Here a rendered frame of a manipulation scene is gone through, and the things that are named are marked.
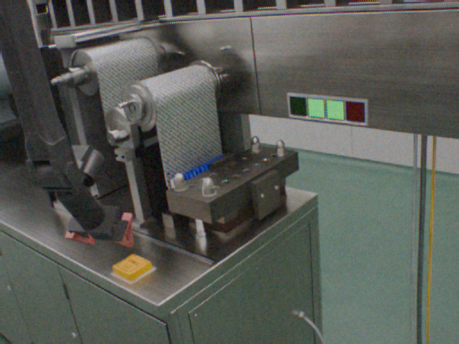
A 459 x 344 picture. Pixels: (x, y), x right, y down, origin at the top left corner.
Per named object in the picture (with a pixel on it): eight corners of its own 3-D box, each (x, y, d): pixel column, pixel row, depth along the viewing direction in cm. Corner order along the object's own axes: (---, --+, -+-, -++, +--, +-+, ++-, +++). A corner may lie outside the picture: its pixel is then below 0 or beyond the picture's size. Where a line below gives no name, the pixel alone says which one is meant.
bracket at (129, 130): (128, 225, 146) (108, 126, 135) (144, 216, 150) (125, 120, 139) (139, 228, 143) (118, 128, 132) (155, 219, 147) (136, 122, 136)
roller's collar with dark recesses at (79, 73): (64, 88, 147) (61, 67, 145) (82, 83, 151) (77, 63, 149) (76, 89, 143) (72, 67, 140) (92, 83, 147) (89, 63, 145)
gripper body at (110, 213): (81, 209, 104) (64, 188, 98) (122, 210, 101) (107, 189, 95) (70, 235, 100) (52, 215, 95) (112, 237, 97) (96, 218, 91)
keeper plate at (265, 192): (254, 218, 138) (250, 182, 134) (275, 204, 145) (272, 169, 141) (261, 220, 137) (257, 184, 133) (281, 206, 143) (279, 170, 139)
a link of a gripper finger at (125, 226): (116, 229, 109) (99, 206, 102) (145, 231, 106) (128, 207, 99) (107, 256, 105) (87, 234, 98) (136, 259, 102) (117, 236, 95)
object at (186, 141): (166, 185, 139) (155, 123, 132) (221, 158, 155) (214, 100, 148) (168, 186, 139) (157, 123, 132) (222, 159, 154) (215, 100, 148)
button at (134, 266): (114, 274, 121) (111, 265, 120) (134, 261, 126) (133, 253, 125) (131, 282, 116) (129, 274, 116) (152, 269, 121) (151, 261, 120)
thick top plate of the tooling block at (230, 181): (168, 210, 135) (165, 190, 133) (258, 161, 162) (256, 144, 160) (212, 224, 125) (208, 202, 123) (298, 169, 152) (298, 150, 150)
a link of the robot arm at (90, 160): (25, 173, 87) (64, 173, 84) (50, 126, 93) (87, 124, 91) (57, 210, 96) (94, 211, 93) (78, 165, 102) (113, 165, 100)
